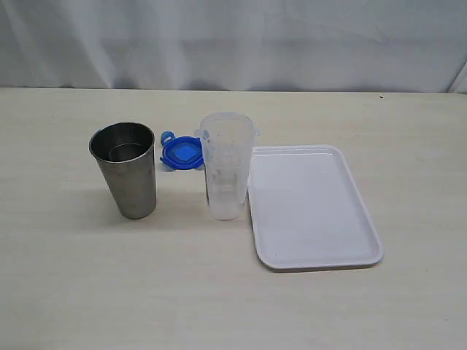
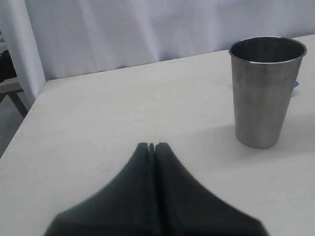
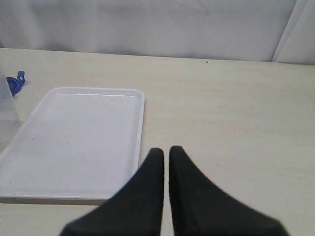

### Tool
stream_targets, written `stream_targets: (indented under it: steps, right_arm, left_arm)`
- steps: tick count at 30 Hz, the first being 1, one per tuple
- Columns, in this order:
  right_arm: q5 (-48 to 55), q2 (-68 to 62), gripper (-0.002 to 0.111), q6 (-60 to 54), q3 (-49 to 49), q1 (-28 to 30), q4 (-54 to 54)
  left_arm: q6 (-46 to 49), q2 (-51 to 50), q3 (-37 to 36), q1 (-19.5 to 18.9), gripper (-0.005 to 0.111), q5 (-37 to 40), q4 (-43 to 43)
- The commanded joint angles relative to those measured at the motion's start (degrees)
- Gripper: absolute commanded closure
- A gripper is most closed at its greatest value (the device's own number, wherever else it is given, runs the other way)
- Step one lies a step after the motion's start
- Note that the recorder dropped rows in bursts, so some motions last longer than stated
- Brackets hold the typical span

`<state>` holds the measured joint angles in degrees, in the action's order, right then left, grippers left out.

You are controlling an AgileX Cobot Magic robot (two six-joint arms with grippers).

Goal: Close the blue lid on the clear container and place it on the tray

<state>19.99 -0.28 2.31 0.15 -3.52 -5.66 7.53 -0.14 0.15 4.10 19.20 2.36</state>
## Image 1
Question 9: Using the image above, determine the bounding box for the stainless steel tumbler cup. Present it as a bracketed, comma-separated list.
[89, 122, 157, 219]

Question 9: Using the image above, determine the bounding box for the blue plastic lid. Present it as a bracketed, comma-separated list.
[160, 131, 204, 170]

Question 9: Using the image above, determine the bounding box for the white rectangular plastic tray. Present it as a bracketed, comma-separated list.
[247, 145, 384, 272]

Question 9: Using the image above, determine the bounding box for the clear plastic tall container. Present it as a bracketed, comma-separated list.
[194, 112, 259, 220]

